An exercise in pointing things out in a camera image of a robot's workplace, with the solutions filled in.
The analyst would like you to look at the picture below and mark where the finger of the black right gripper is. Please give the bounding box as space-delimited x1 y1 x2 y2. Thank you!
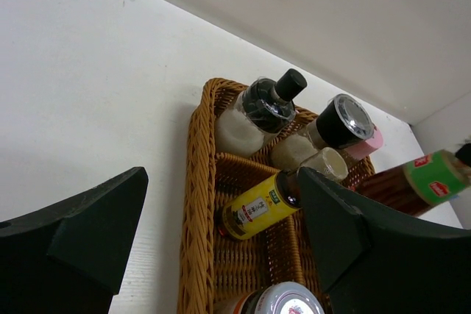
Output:
453 143 471 169

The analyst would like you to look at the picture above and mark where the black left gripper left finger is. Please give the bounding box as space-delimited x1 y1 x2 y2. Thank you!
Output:
1 167 149 313

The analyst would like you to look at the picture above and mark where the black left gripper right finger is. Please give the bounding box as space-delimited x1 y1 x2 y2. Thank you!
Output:
297 168 470 313

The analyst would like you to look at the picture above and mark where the green label red sauce bottle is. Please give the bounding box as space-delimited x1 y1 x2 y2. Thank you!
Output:
355 149 470 217

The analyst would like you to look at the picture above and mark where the white lid brown spice jar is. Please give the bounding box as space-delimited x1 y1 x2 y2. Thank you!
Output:
213 282 324 314

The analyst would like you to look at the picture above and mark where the pink cap seasoning jar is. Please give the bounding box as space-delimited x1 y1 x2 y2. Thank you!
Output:
339 126 383 169

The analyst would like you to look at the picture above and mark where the yellow label brown sauce bottle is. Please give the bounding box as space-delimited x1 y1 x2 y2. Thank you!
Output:
216 146 349 241

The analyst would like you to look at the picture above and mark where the black top salt grinder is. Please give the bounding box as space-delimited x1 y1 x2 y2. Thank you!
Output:
270 93 374 170

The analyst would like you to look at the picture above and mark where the black knob salt grinder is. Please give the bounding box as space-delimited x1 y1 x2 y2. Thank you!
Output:
215 68 307 158

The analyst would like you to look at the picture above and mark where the brown wicker divided tray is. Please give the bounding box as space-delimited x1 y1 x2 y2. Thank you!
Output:
177 78 332 313

